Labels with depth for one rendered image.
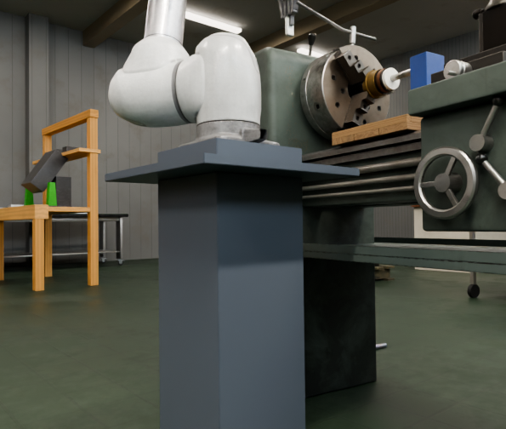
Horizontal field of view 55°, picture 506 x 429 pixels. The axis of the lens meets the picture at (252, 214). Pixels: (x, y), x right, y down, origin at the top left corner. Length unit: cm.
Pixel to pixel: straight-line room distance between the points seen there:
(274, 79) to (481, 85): 85
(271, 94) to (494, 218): 93
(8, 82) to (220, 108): 777
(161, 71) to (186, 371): 70
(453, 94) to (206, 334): 72
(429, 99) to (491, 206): 27
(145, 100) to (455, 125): 71
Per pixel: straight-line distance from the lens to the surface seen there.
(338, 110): 170
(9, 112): 870
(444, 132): 117
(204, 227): 104
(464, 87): 111
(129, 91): 125
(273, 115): 173
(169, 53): 127
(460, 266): 109
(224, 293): 102
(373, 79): 167
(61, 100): 898
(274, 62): 178
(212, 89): 114
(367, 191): 146
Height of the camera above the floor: 62
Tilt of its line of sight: 1 degrees up
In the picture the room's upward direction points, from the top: 1 degrees counter-clockwise
